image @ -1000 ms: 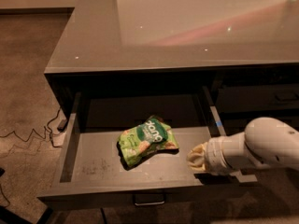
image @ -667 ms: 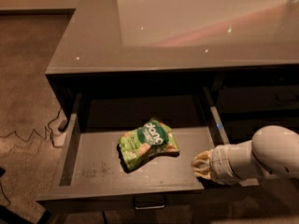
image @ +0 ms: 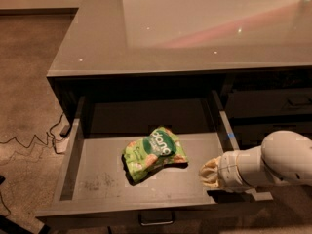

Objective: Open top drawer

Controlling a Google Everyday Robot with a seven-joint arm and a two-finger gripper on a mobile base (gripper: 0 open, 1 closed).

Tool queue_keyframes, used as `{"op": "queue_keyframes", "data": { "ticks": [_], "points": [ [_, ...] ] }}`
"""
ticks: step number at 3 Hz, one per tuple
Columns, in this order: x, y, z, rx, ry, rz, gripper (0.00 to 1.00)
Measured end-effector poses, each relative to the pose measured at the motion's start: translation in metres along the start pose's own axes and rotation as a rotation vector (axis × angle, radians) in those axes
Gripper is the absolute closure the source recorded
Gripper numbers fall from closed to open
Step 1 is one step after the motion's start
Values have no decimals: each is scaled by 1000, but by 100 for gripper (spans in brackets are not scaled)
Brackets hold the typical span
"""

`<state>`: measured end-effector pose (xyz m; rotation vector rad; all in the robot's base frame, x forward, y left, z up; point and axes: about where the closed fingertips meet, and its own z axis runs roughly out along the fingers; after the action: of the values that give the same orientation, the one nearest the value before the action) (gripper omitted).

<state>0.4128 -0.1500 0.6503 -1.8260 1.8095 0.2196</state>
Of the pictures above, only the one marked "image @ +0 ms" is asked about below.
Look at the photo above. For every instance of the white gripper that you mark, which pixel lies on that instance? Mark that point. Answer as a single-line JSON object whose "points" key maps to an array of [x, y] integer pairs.
{"points": [[228, 172]]}

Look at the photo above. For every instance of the grey drawer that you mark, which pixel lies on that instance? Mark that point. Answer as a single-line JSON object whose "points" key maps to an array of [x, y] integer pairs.
{"points": [[262, 103], [94, 190], [249, 136]]}

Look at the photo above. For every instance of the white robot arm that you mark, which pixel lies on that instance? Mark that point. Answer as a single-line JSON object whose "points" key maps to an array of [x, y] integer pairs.
{"points": [[283, 158]]}

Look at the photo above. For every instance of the grey drawer cabinet with glass top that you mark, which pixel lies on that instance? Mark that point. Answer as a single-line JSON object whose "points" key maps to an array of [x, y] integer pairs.
{"points": [[141, 50]]}

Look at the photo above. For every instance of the green snack bag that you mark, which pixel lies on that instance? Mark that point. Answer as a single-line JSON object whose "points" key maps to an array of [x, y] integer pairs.
{"points": [[160, 149]]}

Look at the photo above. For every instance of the black power adapter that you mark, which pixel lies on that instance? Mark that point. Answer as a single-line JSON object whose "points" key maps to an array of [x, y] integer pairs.
{"points": [[64, 131]]}

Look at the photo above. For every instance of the black stand leg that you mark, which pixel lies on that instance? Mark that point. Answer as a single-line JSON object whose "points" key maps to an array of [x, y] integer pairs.
{"points": [[9, 227]]}

